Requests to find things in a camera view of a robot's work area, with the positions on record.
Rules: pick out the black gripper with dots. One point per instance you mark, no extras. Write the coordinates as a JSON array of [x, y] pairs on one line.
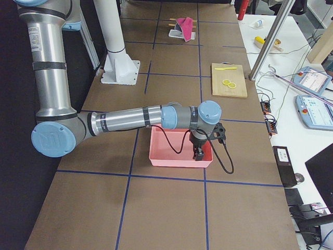
[[197, 143]]

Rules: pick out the pink cleaning cloth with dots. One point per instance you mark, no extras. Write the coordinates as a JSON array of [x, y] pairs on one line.
[[185, 26]]

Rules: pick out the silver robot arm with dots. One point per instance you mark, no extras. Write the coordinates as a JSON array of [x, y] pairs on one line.
[[60, 128]]

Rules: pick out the pink plastic bin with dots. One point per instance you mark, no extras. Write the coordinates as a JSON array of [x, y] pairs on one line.
[[172, 148]]

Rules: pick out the lemon slice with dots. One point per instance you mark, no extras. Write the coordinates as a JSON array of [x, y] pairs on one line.
[[226, 82], [232, 85]]

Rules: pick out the wooden cutting board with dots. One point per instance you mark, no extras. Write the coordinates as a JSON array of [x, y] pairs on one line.
[[236, 76]]

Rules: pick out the black power box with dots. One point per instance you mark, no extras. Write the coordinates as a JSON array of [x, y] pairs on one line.
[[284, 166]]

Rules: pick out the yellow plastic knife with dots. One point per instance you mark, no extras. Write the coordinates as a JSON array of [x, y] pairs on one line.
[[225, 68]]

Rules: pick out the pink grabber stick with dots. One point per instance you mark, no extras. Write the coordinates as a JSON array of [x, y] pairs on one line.
[[298, 87]]

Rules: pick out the white rack tray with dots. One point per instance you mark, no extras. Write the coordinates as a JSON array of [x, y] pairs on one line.
[[178, 34]]

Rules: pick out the black monitor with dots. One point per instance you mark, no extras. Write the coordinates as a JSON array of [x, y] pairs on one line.
[[320, 170]]

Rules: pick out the teach pendant tablet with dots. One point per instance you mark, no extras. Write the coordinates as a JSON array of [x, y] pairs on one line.
[[314, 113], [312, 80]]

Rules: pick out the white blue bottle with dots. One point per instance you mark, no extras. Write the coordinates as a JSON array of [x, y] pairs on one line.
[[257, 24]]

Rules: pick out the red cylinder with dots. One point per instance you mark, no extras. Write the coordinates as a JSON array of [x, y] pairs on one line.
[[242, 9]]

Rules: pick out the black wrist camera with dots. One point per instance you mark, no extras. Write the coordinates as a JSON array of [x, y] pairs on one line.
[[218, 133]]

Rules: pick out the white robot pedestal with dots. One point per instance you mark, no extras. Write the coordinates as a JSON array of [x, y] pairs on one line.
[[119, 68]]

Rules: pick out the aluminium frame post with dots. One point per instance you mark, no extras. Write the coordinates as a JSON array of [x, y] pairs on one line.
[[269, 42]]

